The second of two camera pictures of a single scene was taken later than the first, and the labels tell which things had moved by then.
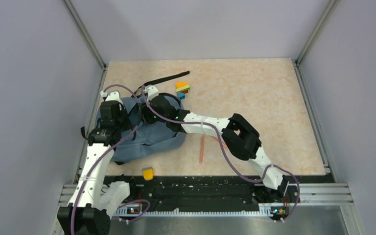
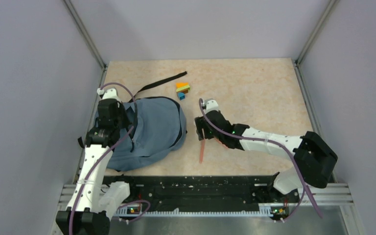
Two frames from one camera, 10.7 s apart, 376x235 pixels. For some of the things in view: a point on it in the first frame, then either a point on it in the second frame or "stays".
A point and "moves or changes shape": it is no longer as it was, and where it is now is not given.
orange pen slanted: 217,139 stays
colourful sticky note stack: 182,88 stays
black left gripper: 128,124 stays
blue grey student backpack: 142,138 moves or changes shape
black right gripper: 145,110 -> 200,124
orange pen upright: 201,149 stays
